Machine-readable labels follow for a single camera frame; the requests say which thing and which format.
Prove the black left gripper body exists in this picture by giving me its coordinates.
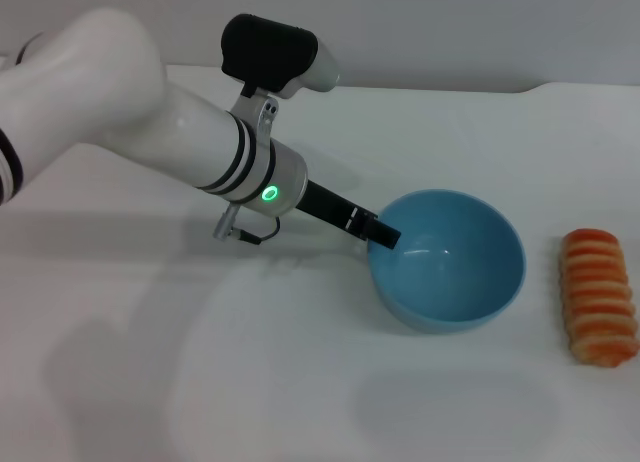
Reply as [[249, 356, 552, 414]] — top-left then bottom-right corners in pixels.
[[297, 179, 382, 243]]

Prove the blue bowl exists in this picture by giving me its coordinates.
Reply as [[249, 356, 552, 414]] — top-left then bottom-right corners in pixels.
[[366, 188, 528, 335]]

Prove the orange striped shrimp toy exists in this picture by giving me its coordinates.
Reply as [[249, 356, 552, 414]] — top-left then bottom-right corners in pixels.
[[557, 227, 640, 369]]

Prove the silver connector with black cable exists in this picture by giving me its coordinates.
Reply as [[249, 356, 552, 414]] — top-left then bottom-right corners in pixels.
[[213, 203, 282, 246]]

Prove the silver camera mount bracket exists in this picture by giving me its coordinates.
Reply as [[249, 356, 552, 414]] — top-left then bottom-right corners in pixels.
[[228, 92, 280, 146]]

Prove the black and white wrist camera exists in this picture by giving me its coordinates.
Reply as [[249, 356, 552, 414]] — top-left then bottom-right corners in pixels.
[[219, 13, 343, 101]]

